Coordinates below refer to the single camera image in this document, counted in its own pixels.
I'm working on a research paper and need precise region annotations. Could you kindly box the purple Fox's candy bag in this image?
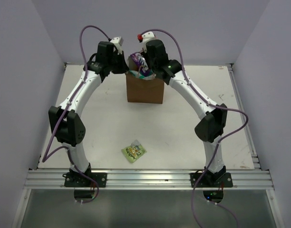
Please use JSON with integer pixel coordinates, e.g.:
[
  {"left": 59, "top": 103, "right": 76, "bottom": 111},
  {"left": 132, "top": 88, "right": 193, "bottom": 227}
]
[{"left": 130, "top": 52, "right": 151, "bottom": 75}]

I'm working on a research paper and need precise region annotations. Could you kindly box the brown paper bag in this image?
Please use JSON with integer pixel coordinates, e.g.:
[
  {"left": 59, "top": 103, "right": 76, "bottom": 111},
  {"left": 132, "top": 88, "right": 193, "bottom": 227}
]
[{"left": 125, "top": 56, "right": 164, "bottom": 104}]

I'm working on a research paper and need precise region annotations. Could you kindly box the small green snack packet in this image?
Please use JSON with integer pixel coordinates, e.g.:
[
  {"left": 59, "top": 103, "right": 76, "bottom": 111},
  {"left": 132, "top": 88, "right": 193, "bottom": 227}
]
[{"left": 121, "top": 140, "right": 147, "bottom": 163}]

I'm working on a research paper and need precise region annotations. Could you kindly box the teal snack packet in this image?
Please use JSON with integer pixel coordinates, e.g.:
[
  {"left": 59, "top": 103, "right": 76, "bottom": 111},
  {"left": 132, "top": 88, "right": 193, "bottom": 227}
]
[{"left": 128, "top": 70, "right": 156, "bottom": 80}]

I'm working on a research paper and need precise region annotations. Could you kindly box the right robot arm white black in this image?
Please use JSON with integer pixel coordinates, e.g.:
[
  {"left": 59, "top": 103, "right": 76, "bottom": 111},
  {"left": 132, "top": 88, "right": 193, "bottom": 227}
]
[{"left": 142, "top": 39, "right": 227, "bottom": 187}]

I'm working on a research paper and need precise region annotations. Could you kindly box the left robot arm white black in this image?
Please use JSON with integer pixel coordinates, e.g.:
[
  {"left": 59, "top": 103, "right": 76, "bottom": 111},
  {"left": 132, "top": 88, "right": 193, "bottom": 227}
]
[{"left": 48, "top": 37, "right": 128, "bottom": 187}]

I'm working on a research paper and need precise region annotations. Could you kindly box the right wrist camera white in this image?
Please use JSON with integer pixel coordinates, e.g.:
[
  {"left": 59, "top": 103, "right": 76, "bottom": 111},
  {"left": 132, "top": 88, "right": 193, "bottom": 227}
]
[{"left": 137, "top": 31, "right": 156, "bottom": 50}]

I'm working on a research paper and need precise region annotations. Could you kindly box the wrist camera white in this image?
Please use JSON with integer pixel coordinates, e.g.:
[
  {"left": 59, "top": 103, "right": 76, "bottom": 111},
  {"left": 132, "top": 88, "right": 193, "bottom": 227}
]
[
  {"left": 137, "top": 31, "right": 156, "bottom": 50},
  {"left": 110, "top": 36, "right": 123, "bottom": 55}
]

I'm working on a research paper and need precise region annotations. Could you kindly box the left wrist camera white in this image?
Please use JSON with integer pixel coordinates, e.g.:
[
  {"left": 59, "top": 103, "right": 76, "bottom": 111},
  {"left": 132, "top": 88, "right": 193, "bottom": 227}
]
[{"left": 110, "top": 36, "right": 123, "bottom": 55}]

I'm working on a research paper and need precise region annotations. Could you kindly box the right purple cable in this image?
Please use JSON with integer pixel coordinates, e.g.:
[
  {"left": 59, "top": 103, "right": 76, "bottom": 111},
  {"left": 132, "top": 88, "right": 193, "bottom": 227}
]
[{"left": 140, "top": 28, "right": 250, "bottom": 228}]

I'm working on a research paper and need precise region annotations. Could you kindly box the purple cable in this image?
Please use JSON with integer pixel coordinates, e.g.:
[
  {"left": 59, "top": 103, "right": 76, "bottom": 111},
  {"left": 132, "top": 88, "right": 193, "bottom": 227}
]
[
  {"left": 140, "top": 28, "right": 250, "bottom": 228},
  {"left": 41, "top": 25, "right": 113, "bottom": 182}
]

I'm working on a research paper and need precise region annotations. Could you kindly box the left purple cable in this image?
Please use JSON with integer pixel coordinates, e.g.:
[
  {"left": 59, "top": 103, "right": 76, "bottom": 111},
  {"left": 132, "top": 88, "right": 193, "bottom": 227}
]
[{"left": 41, "top": 25, "right": 113, "bottom": 182}]

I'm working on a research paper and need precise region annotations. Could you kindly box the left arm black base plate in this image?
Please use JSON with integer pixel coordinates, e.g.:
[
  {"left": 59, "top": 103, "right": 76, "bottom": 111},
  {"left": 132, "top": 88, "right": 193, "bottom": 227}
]
[{"left": 62, "top": 172, "right": 107, "bottom": 188}]

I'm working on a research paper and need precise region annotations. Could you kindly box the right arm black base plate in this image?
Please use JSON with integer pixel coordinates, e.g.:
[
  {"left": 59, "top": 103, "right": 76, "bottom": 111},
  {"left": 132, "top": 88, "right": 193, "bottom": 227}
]
[{"left": 189, "top": 170, "right": 233, "bottom": 188}]

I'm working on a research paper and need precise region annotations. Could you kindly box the aluminium front rail frame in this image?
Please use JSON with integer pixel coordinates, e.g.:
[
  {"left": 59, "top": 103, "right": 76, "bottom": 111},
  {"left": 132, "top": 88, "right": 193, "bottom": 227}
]
[{"left": 12, "top": 168, "right": 285, "bottom": 228}]

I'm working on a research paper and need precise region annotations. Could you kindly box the aluminium right side rail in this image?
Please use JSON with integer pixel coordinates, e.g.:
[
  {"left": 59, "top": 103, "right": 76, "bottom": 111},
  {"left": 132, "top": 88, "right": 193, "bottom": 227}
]
[{"left": 227, "top": 63, "right": 262, "bottom": 171}]

